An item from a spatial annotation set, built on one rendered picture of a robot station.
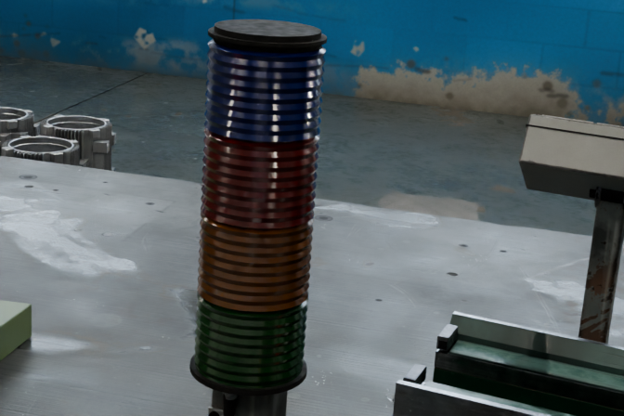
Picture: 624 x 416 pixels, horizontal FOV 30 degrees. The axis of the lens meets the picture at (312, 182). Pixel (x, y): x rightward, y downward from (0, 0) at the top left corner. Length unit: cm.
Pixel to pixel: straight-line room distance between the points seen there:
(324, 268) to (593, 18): 489
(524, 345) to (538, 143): 20
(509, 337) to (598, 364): 8
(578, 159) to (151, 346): 48
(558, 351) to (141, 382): 41
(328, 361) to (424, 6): 519
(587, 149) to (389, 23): 532
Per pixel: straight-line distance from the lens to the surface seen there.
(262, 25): 60
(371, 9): 638
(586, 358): 98
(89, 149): 315
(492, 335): 99
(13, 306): 123
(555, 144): 108
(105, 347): 123
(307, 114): 58
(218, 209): 59
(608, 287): 112
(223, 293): 60
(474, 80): 635
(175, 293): 136
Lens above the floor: 131
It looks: 16 degrees down
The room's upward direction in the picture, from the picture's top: 4 degrees clockwise
